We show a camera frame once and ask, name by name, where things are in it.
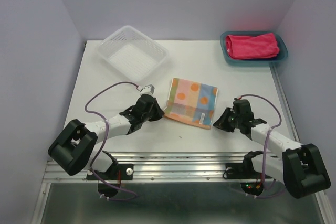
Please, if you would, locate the white plastic mesh basket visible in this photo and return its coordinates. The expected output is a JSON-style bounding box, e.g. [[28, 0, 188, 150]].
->
[[96, 25, 169, 83]]

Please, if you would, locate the aluminium mounting rail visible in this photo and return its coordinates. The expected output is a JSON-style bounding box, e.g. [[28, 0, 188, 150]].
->
[[43, 152, 284, 184]]

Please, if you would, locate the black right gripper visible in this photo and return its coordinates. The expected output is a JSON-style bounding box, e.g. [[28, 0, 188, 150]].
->
[[212, 106, 241, 132]]

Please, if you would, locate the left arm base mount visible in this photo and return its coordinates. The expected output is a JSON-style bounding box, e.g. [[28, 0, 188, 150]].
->
[[93, 151, 134, 181]]

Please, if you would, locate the pink towel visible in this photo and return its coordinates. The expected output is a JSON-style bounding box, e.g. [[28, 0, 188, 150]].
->
[[224, 33, 280, 60]]

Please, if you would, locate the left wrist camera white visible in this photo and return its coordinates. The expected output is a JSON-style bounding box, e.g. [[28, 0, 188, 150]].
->
[[140, 84, 155, 96]]

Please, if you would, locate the teal translucent plastic bin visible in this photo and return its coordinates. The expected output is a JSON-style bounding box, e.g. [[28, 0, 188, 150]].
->
[[220, 30, 288, 67]]

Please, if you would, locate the orange patterned towel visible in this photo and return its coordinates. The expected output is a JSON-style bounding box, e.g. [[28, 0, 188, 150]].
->
[[164, 78, 218, 130]]

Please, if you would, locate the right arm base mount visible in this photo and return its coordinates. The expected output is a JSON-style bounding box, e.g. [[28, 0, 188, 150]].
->
[[223, 151, 263, 179]]

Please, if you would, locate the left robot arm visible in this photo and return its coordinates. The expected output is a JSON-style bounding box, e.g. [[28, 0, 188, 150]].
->
[[48, 94, 164, 179]]

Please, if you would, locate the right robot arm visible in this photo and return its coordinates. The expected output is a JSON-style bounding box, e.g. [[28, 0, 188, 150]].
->
[[213, 96, 331, 199]]

